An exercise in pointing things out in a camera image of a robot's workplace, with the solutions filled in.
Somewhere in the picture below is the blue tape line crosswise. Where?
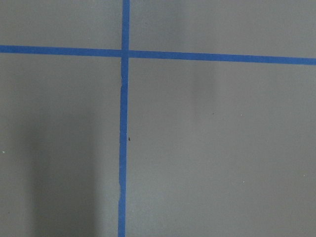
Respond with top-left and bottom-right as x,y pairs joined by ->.
0,45 -> 316,66

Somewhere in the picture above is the blue tape line lengthwise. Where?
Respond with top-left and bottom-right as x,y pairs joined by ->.
118,0 -> 130,237

